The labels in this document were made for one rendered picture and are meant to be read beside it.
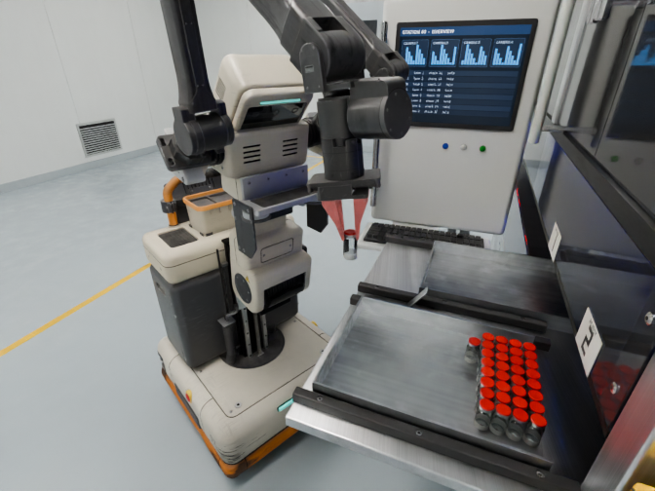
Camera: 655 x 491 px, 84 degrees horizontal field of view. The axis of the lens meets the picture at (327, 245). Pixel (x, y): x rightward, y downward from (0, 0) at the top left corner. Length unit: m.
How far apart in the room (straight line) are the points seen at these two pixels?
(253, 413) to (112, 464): 0.63
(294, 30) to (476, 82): 0.89
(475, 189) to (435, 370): 0.83
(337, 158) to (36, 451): 1.76
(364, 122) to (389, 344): 0.44
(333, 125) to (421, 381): 0.45
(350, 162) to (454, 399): 0.42
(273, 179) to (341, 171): 0.54
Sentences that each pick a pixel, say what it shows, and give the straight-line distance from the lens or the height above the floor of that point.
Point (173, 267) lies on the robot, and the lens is 1.30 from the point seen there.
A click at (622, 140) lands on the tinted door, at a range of 0.73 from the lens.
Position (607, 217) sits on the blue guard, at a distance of 0.67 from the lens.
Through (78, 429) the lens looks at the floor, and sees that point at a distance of 1.99.
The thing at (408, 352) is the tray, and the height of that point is 0.88.
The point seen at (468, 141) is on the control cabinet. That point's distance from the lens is 1.35.
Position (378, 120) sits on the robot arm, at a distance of 0.44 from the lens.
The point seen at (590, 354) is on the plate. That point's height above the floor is 1.02.
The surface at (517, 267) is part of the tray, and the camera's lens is 1.09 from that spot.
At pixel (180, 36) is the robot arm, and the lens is 0.80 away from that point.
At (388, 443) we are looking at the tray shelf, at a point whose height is 0.88.
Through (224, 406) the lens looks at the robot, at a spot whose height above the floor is 0.28.
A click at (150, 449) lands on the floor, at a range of 1.79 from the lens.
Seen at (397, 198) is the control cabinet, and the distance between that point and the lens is 1.42.
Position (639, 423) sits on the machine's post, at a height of 1.06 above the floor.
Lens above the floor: 1.38
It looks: 27 degrees down
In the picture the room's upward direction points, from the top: straight up
